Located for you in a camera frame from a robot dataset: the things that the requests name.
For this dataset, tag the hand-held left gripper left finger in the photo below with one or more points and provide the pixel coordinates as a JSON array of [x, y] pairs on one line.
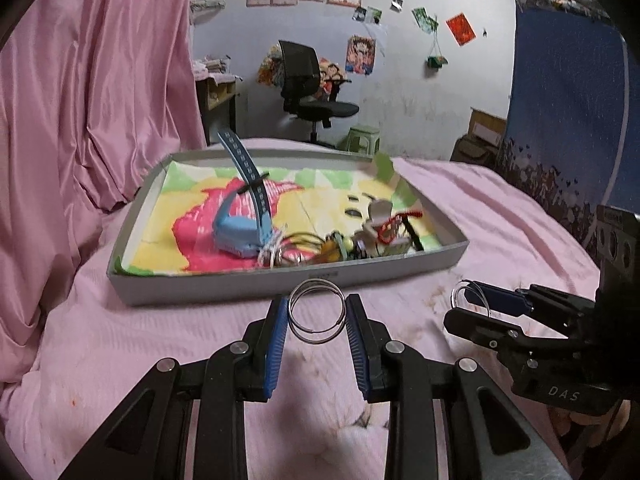
[[277, 340]]

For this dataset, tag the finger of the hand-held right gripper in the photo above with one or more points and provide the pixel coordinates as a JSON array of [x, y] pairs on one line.
[[480, 327], [505, 300]]

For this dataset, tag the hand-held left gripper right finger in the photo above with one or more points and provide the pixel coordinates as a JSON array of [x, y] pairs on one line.
[[357, 345]]

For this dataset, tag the large silver hoop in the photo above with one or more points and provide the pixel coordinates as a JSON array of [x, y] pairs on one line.
[[454, 294]]

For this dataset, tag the silver clip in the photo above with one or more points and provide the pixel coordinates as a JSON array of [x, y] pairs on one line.
[[270, 255]]

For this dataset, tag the grey cardboard tray box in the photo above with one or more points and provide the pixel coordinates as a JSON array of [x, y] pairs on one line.
[[200, 287]]

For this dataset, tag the small yellow green ornament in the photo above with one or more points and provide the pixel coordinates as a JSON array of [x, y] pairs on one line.
[[334, 249]]

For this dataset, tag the light blue smart watch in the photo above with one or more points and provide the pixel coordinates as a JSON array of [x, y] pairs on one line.
[[235, 232]]

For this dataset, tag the colourful cartoon tray liner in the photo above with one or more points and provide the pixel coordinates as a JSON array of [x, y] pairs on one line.
[[200, 220]]

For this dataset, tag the pink bed sheet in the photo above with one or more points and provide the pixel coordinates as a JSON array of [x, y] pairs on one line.
[[125, 350]]

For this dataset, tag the blue printed blanket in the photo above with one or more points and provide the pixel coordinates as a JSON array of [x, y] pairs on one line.
[[565, 110]]

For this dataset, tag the green plastic stool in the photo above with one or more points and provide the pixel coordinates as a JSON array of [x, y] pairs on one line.
[[362, 137]]

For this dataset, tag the green hanging ornament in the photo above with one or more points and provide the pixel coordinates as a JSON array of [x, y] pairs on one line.
[[436, 63]]

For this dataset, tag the wooden desk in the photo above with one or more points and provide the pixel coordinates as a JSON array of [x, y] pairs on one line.
[[215, 95]]

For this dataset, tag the colourful poster behind chair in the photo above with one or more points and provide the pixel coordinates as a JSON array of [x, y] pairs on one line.
[[270, 67]]

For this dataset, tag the black office chair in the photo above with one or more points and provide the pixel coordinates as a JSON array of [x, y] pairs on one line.
[[300, 67]]

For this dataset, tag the stack of papers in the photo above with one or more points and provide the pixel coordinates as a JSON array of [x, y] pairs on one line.
[[210, 66]]

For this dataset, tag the pink curtain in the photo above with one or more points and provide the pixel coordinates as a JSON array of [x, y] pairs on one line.
[[100, 85]]

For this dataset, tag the small black white photo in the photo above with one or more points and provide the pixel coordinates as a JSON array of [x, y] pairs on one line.
[[397, 3]]

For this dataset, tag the cartoon figures wall poster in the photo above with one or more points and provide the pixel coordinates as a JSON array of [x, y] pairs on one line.
[[331, 77]]

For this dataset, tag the red wall poster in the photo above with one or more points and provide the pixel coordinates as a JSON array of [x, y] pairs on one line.
[[461, 29]]

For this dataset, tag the anime wall poster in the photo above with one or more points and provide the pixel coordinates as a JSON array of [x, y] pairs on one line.
[[361, 55]]

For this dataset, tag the green overlapping wall photos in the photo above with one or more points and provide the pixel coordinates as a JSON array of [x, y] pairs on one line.
[[426, 21]]

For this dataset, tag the green wall photo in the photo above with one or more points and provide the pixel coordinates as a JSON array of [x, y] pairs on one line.
[[374, 15]]

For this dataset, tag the dark wall photo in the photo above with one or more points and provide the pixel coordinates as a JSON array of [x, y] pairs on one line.
[[359, 15]]

